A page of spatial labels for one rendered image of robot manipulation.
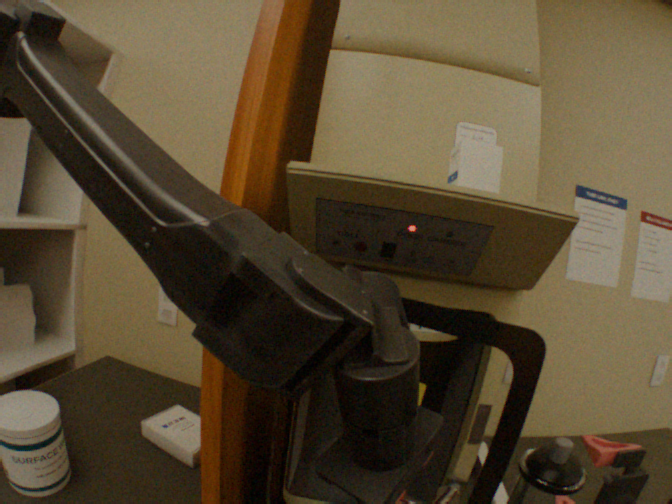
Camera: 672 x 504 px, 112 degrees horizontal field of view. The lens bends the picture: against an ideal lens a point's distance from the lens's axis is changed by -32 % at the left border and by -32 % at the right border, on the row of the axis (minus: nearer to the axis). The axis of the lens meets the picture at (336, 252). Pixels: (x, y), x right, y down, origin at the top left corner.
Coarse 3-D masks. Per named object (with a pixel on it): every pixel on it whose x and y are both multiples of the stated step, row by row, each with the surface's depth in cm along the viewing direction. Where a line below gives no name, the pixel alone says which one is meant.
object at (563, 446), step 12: (564, 444) 35; (528, 456) 38; (540, 456) 37; (552, 456) 35; (564, 456) 34; (540, 468) 34; (552, 468) 33; (564, 468) 33; (576, 468) 33; (552, 480) 32; (564, 480) 32; (576, 480) 31
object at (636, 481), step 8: (640, 472) 21; (608, 480) 22; (616, 480) 21; (624, 480) 21; (632, 480) 21; (640, 480) 21; (608, 488) 21; (616, 488) 21; (624, 488) 21; (632, 488) 21; (640, 488) 21; (600, 496) 22; (608, 496) 21; (616, 496) 21; (624, 496) 21; (632, 496) 21
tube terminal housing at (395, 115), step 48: (336, 96) 43; (384, 96) 43; (432, 96) 42; (480, 96) 41; (528, 96) 41; (336, 144) 44; (384, 144) 43; (432, 144) 42; (528, 144) 41; (528, 192) 41; (432, 288) 43; (480, 288) 43
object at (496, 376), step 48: (432, 336) 31; (480, 336) 28; (528, 336) 25; (432, 384) 30; (480, 384) 27; (528, 384) 25; (288, 432) 43; (336, 432) 38; (480, 432) 27; (288, 480) 43; (432, 480) 29; (480, 480) 26
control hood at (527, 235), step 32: (288, 192) 35; (320, 192) 34; (352, 192) 34; (384, 192) 33; (416, 192) 32; (448, 192) 32; (480, 192) 31; (512, 224) 32; (544, 224) 32; (576, 224) 31; (320, 256) 42; (480, 256) 37; (512, 256) 36; (544, 256) 35
